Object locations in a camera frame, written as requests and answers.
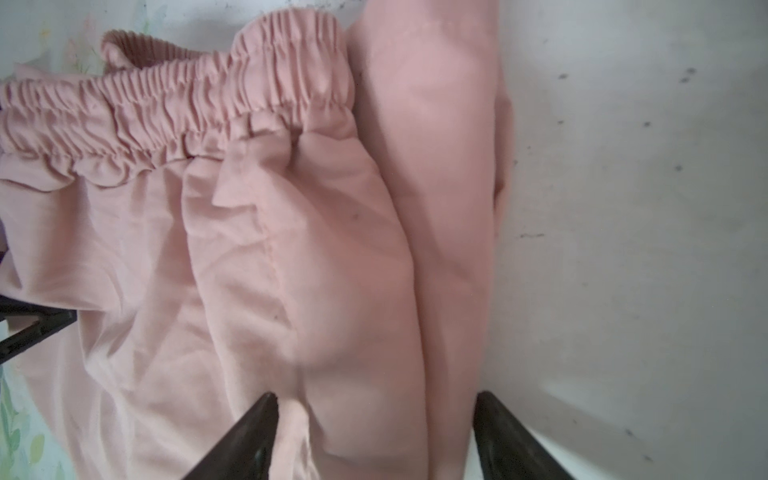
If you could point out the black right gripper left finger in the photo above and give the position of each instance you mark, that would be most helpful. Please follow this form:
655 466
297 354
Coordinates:
245 451

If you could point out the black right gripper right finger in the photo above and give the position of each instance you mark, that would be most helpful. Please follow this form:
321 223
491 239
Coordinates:
506 448

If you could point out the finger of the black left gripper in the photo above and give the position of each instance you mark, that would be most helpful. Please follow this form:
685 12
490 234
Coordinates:
45 321

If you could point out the pink garments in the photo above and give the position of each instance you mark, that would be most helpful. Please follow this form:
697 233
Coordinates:
311 213

